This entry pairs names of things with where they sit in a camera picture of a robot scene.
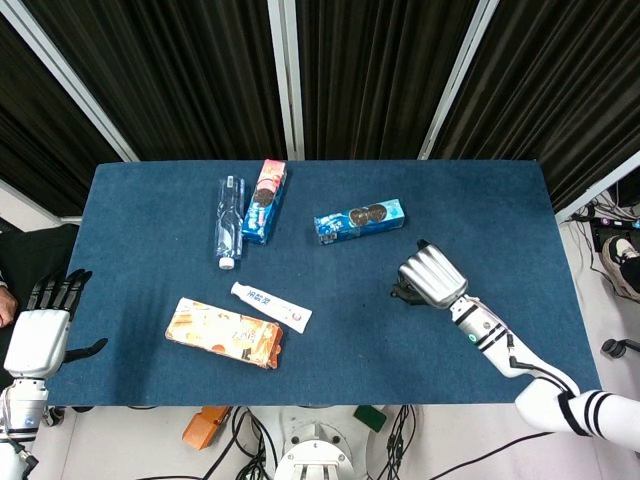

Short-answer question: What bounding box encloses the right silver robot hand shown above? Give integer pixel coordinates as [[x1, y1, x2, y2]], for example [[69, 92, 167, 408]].
[[398, 239, 469, 312]]

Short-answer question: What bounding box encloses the orange egg roll snack box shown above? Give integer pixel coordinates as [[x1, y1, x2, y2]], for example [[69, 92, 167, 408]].
[[165, 297, 284, 370]]

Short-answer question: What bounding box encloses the black electronics box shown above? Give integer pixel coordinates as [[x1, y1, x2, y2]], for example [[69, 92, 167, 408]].
[[615, 175, 640, 209]]

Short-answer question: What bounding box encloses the white and black sneaker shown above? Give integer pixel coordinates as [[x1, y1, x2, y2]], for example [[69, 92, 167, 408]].
[[601, 236, 640, 301]]

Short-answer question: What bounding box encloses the green block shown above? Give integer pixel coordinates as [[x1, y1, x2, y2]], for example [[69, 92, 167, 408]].
[[353, 405, 389, 431]]

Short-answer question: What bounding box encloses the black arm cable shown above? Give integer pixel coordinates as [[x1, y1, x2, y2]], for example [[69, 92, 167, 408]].
[[505, 332, 576, 396]]

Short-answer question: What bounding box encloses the white robot torso base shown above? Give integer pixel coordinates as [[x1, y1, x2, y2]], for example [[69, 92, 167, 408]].
[[272, 407, 374, 480]]

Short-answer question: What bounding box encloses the black curtain panel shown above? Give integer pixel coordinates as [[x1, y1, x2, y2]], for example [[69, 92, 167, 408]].
[[292, 0, 484, 161], [22, 0, 291, 162], [434, 0, 640, 214], [0, 14, 124, 216]]

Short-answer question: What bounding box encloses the clear plastic water bottle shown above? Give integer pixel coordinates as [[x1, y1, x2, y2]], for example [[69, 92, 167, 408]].
[[214, 175, 246, 271]]

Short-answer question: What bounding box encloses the blue cookie box pink end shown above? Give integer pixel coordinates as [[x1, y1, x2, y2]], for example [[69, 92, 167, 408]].
[[241, 159, 289, 246]]

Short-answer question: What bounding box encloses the black floor cable bundle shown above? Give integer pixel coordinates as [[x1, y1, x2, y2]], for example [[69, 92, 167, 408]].
[[377, 404, 426, 480], [219, 407, 281, 480]]

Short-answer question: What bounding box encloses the black power strip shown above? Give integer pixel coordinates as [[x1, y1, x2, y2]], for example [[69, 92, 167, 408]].
[[592, 214, 640, 229]]

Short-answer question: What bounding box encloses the seated person dark clothing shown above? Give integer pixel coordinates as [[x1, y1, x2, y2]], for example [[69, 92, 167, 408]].
[[0, 223, 81, 329]]

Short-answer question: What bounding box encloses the black chair caster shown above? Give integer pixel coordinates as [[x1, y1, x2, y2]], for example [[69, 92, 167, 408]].
[[601, 338, 640, 357]]

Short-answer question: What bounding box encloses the white toothpaste tube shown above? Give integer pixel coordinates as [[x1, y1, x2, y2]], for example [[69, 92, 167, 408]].
[[230, 281, 313, 334]]

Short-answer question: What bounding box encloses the white frame post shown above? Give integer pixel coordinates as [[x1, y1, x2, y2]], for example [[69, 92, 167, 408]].
[[267, 0, 305, 161], [552, 149, 640, 225], [0, 177, 81, 226], [418, 0, 501, 161], [0, 0, 140, 162]]

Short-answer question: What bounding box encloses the blue table cloth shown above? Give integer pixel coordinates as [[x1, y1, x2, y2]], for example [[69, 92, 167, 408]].
[[45, 159, 603, 407]]

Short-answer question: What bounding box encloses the orange plastic device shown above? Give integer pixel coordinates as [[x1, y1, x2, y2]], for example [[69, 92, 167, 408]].
[[181, 406, 234, 452]]

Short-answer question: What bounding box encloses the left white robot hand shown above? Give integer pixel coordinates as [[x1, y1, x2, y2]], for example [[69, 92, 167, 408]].
[[3, 268, 109, 380]]

